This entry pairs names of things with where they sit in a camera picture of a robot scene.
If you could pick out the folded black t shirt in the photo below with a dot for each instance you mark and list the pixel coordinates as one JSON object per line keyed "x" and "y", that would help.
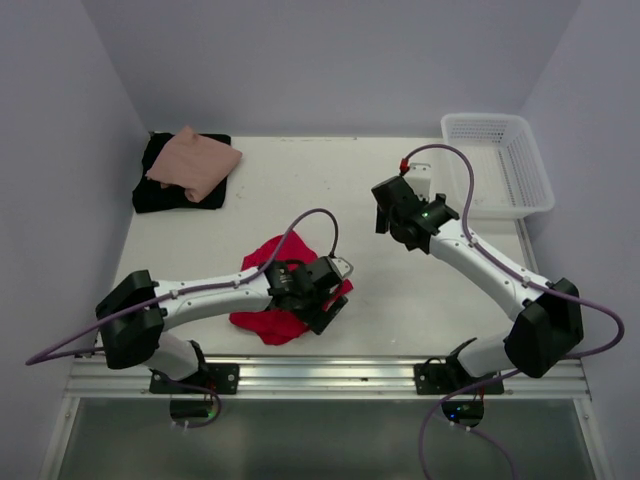
{"x": 149, "y": 196}

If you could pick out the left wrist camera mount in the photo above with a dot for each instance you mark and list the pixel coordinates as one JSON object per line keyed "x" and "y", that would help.
{"x": 342, "y": 266}

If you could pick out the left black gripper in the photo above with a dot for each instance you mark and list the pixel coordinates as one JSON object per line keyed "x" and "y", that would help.
{"x": 309, "y": 314}

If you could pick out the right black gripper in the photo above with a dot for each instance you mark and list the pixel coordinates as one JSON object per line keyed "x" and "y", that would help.
{"x": 383, "y": 223}

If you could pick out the red t shirt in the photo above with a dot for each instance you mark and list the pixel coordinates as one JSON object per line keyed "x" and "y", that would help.
{"x": 278, "y": 327}

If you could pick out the folded pink t shirt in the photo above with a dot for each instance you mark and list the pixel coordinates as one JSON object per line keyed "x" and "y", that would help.
{"x": 196, "y": 163}

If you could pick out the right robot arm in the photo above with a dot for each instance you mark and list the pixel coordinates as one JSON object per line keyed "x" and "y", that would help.
{"x": 547, "y": 325}

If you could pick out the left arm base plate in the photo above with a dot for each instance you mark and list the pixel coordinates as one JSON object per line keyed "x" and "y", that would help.
{"x": 219, "y": 378}

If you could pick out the white plastic basket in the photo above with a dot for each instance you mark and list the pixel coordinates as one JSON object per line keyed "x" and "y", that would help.
{"x": 510, "y": 180}

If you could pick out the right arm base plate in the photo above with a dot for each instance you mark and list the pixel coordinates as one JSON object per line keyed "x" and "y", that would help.
{"x": 442, "y": 376}

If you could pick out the aluminium rail frame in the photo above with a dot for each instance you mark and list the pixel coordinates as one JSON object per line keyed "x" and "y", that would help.
{"x": 295, "y": 377}

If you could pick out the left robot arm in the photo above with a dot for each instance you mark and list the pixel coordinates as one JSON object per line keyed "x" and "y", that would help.
{"x": 136, "y": 318}

